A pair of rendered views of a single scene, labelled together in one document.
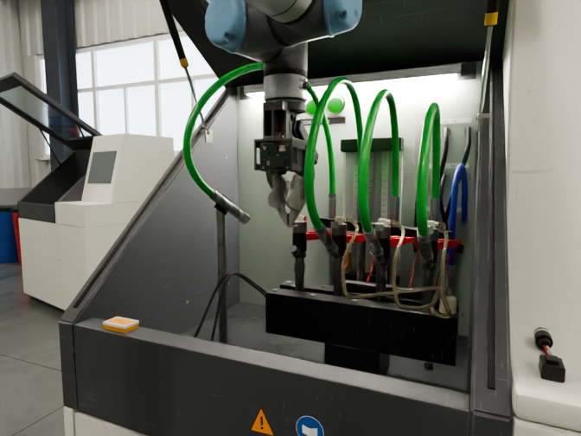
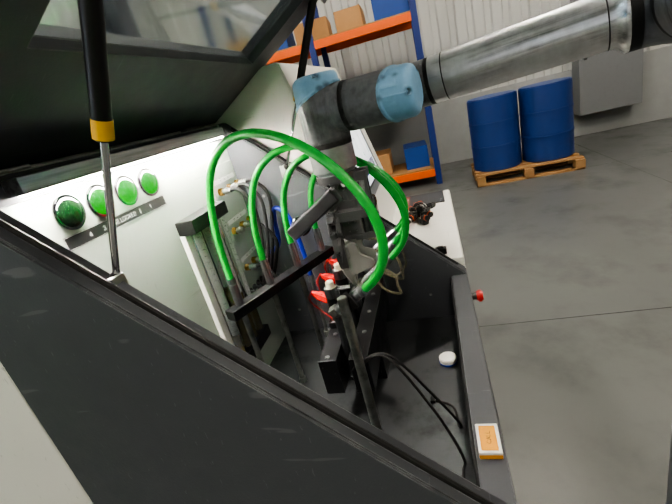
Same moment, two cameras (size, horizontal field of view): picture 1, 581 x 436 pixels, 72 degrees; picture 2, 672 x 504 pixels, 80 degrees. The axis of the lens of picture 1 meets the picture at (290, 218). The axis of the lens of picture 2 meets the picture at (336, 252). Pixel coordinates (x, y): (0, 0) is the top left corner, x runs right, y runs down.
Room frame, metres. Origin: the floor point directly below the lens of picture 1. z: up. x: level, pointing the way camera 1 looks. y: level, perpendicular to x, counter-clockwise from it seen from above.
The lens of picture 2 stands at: (0.83, 0.67, 1.43)
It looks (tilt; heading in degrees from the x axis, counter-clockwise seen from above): 20 degrees down; 263
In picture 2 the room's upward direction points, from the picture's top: 15 degrees counter-clockwise
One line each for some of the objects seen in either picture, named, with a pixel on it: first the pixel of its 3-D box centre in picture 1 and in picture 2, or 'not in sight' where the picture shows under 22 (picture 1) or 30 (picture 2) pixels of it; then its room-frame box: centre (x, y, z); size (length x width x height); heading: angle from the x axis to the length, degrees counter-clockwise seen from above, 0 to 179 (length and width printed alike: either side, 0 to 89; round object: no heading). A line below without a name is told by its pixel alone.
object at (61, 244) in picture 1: (81, 197); not in sight; (3.68, 1.92, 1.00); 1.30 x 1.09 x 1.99; 53
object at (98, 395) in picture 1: (235, 403); (475, 381); (0.55, 0.08, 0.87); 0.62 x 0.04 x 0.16; 66
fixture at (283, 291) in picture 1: (358, 334); (362, 339); (0.72, -0.13, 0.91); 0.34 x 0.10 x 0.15; 66
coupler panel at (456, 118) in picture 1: (443, 174); (244, 223); (0.91, -0.35, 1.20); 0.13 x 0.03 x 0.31; 66
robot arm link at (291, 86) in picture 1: (287, 92); (333, 159); (0.71, 0.01, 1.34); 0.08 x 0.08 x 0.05
